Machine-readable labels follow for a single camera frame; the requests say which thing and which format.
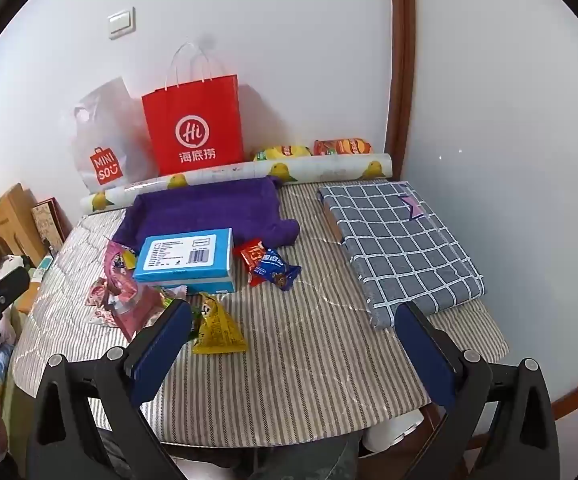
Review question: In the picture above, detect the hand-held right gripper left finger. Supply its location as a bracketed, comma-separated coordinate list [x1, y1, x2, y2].
[25, 298, 194, 480]

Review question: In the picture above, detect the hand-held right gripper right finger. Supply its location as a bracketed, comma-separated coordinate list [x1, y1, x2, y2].
[393, 301, 560, 480]

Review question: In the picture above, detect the pink bear snack packet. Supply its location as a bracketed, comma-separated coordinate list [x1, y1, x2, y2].
[111, 285, 170, 342]

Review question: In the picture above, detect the yellow snack packet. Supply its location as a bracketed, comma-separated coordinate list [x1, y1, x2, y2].
[191, 291, 248, 356]

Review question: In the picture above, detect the red white snack packet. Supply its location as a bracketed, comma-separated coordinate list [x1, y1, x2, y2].
[85, 277, 116, 328]

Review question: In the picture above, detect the blue snack packet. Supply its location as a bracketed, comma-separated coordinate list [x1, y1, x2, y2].
[259, 249, 302, 292]

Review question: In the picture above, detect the teal packet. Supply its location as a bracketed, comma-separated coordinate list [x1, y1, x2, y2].
[28, 254, 56, 281]

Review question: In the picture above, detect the wooden furniture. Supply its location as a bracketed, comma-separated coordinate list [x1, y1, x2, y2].
[0, 183, 44, 268]

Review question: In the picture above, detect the patterned box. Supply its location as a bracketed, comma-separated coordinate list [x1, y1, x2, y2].
[31, 199, 67, 256]

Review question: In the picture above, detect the white round object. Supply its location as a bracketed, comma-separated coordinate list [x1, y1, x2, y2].
[361, 410, 424, 453]

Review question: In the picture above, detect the blue box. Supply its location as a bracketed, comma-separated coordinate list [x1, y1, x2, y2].
[133, 228, 237, 293]

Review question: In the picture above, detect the striped table cover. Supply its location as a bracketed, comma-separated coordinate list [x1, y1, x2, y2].
[11, 180, 510, 446]

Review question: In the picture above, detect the blue checked cloth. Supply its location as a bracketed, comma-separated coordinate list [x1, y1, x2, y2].
[316, 180, 486, 331]

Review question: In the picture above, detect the purple towel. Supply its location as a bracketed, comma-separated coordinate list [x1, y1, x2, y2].
[111, 177, 300, 261]

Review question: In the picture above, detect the white plastic bag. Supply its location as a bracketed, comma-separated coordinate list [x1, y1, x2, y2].
[71, 77, 158, 196]

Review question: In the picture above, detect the rolled duck-print mat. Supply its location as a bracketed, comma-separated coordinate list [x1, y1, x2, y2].
[79, 152, 394, 213]

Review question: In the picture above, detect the red chips bag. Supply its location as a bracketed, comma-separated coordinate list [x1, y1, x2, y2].
[313, 137, 374, 157]

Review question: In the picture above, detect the yellow chips bag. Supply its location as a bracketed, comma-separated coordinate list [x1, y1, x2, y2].
[253, 145, 314, 162]

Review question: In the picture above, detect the red paper bag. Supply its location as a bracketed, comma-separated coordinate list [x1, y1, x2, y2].
[141, 42, 246, 177]

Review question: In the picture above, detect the white wall switch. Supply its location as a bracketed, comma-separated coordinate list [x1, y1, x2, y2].
[107, 7, 137, 41]

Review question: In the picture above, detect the wooden door frame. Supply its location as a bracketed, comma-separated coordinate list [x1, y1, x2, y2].
[385, 0, 418, 181]

